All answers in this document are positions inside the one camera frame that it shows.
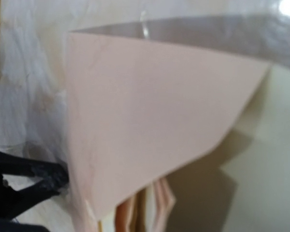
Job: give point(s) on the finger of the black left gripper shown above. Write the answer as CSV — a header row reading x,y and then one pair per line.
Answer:
x,y
53,173
15,202

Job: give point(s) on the spare letter paper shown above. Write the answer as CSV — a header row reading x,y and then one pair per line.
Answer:
x,y
146,211

